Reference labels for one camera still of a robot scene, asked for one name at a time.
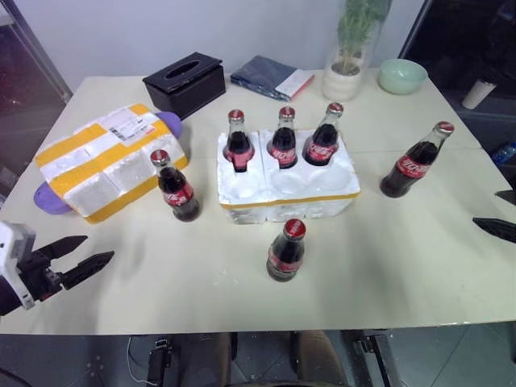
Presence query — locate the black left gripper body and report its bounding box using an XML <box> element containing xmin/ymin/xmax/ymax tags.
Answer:
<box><xmin>18</xmin><ymin>248</ymin><xmax>68</xmax><ymax>303</ymax></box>

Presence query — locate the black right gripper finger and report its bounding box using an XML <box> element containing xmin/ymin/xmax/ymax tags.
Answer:
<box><xmin>472</xmin><ymin>217</ymin><xmax>516</xmax><ymax>244</ymax></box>
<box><xmin>494</xmin><ymin>189</ymin><xmax>516</xmax><ymax>211</ymax></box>

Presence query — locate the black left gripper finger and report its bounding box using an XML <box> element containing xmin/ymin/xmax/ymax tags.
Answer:
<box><xmin>60</xmin><ymin>251</ymin><xmax>115</xmax><ymax>290</ymax></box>
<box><xmin>37</xmin><ymin>235</ymin><xmax>89</xmax><ymax>264</ymax></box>

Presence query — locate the foam box with yellow tape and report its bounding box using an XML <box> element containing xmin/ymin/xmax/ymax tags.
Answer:
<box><xmin>34</xmin><ymin>102</ymin><xmax>190</xmax><ymax>225</ymax></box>

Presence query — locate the glass cola bottle red cap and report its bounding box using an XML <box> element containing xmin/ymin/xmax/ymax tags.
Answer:
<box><xmin>265</xmin><ymin>218</ymin><xmax>308</xmax><ymax>284</ymax></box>
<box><xmin>149</xmin><ymin>148</ymin><xmax>202</xmax><ymax>223</ymax></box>
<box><xmin>379</xmin><ymin>120</ymin><xmax>456</xmax><ymax>200</ymax></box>
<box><xmin>268</xmin><ymin>106</ymin><xmax>300</xmax><ymax>170</ymax></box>
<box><xmin>223</xmin><ymin>109</ymin><xmax>256</xmax><ymax>174</ymax></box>
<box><xmin>302</xmin><ymin>102</ymin><xmax>345</xmax><ymax>167</ymax></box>

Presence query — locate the black tissue box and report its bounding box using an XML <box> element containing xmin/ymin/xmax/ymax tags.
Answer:
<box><xmin>141</xmin><ymin>50</ymin><xmax>227</xmax><ymax>122</ymax></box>

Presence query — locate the white foam bottle tray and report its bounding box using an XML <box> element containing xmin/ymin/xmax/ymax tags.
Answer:
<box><xmin>216</xmin><ymin>126</ymin><xmax>361</xmax><ymax>227</ymax></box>

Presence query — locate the blue plastic water bottle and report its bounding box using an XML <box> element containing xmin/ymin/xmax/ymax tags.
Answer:
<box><xmin>490</xmin><ymin>144</ymin><xmax>516</xmax><ymax>165</ymax></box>

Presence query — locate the white cup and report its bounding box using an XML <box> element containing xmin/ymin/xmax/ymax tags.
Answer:
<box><xmin>461</xmin><ymin>77</ymin><xmax>495</xmax><ymax>110</ymax></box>

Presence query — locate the pale green bowl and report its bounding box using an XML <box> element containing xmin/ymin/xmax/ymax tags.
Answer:
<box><xmin>377</xmin><ymin>58</ymin><xmax>429</xmax><ymax>96</ymax></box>

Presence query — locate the purple plastic tray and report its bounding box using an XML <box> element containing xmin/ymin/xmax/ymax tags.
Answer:
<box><xmin>32</xmin><ymin>110</ymin><xmax>185</xmax><ymax>216</ymax></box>

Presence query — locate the white ribbed plant pot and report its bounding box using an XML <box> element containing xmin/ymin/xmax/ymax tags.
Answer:
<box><xmin>321</xmin><ymin>60</ymin><xmax>364</xmax><ymax>102</ymax></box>

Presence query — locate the plant in glass vase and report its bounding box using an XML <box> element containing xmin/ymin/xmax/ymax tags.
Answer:
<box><xmin>327</xmin><ymin>0</ymin><xmax>389</xmax><ymax>78</ymax></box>

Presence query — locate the green potted plant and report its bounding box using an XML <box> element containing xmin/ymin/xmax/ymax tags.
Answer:
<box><xmin>335</xmin><ymin>0</ymin><xmax>394</xmax><ymax>76</ymax></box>

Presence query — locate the white card with red edge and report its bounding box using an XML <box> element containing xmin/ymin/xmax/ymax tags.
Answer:
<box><xmin>273</xmin><ymin>69</ymin><xmax>317</xmax><ymax>100</ymax></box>

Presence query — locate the folded dark blue cloth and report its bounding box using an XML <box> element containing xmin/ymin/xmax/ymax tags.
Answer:
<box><xmin>230</xmin><ymin>54</ymin><xmax>317</xmax><ymax>102</ymax></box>

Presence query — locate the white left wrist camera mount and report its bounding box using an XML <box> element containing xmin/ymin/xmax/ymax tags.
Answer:
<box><xmin>0</xmin><ymin>220</ymin><xmax>38</xmax><ymax>311</ymax></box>

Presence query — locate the thin white cable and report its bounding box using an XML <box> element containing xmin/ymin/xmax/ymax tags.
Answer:
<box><xmin>126</xmin><ymin>335</ymin><xmax>151</xmax><ymax>385</ymax></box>

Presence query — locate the black table leg bracket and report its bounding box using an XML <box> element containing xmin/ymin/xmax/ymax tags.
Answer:
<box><xmin>146</xmin><ymin>337</ymin><xmax>173</xmax><ymax>385</ymax></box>
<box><xmin>352</xmin><ymin>329</ymin><xmax>393</xmax><ymax>387</ymax></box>

